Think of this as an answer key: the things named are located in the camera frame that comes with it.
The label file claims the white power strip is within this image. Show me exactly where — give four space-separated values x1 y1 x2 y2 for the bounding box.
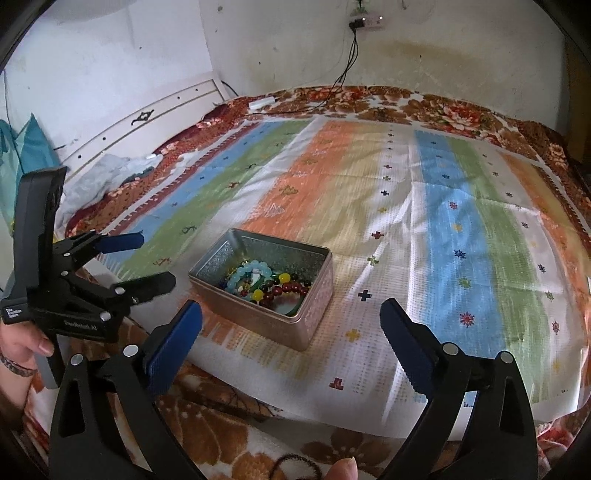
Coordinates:
348 13 387 31

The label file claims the yellow and dark bead bracelet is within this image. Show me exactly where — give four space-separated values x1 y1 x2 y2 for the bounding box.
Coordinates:
250 271 315 302

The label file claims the red bead bracelet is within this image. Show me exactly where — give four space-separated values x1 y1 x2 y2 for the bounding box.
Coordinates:
260 281 311 306

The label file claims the grey crumpled cloth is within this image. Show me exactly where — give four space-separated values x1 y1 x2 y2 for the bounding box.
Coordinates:
59 152 163 223

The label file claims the person's right hand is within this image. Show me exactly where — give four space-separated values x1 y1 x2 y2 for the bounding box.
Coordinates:
322 456 359 480

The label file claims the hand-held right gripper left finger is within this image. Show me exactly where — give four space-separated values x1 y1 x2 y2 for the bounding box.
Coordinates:
48 299 204 480

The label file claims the beaded wrist bracelet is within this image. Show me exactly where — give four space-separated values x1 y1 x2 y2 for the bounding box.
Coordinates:
0 353 38 378

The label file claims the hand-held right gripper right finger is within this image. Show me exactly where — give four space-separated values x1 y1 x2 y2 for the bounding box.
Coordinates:
379 298 539 480

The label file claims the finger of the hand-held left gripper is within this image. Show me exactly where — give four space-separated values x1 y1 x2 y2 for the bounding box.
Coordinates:
68 271 177 306
52 232 144 274

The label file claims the dark furniture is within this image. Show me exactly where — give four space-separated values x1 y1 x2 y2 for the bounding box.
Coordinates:
564 34 591 167

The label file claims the white headboard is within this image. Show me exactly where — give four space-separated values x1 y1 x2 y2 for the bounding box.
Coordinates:
59 73 232 172

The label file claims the light blue bead bracelet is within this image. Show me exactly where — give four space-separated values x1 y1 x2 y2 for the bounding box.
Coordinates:
226 260 274 297

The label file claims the black cable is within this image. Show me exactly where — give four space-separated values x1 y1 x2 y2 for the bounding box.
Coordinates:
276 19 362 114

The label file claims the metal tin box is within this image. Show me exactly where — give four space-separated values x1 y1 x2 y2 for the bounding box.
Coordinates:
188 227 334 352

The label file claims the green jade bangle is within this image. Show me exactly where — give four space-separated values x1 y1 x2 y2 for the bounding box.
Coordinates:
276 295 308 318

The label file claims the person's left forearm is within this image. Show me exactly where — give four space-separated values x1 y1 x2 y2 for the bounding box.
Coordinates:
0 369 32 418

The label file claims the striped printed cloth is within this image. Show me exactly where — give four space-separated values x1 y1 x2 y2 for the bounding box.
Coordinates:
98 114 591 438

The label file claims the person's left hand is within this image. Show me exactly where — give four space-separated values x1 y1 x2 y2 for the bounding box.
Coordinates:
0 320 56 371

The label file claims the black cord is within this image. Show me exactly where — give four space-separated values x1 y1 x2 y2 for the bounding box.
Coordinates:
269 453 325 480

